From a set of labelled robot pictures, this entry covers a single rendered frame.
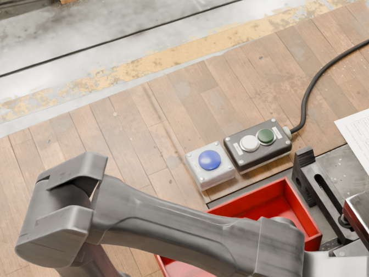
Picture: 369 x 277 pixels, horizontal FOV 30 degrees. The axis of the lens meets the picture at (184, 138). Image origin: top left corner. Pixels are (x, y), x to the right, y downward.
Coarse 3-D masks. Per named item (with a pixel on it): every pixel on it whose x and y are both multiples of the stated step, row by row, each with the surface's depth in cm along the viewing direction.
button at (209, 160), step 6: (210, 150) 122; (204, 156) 121; (210, 156) 121; (216, 156) 121; (198, 162) 121; (204, 162) 120; (210, 162) 120; (216, 162) 120; (204, 168) 120; (210, 168) 120
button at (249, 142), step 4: (248, 136) 123; (252, 136) 122; (244, 140) 122; (248, 140) 122; (252, 140) 122; (256, 140) 122; (244, 144) 122; (248, 144) 122; (252, 144) 122; (256, 144) 122; (244, 148) 122; (248, 148) 121; (252, 148) 121
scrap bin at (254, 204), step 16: (256, 192) 114; (272, 192) 117; (288, 192) 116; (224, 208) 114; (240, 208) 116; (256, 208) 118; (272, 208) 118; (288, 208) 118; (304, 208) 111; (304, 224) 114; (320, 240) 110; (160, 256) 114; (176, 272) 112; (192, 272) 112
